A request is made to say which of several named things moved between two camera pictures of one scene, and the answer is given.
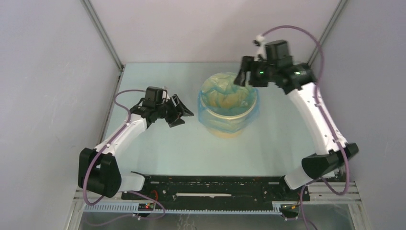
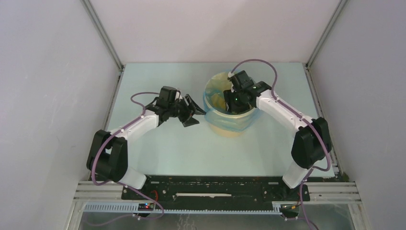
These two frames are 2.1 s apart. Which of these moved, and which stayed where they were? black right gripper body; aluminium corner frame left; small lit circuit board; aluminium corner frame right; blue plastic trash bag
Moved: black right gripper body
Stayed: blue plastic trash bag; aluminium corner frame left; aluminium corner frame right; small lit circuit board
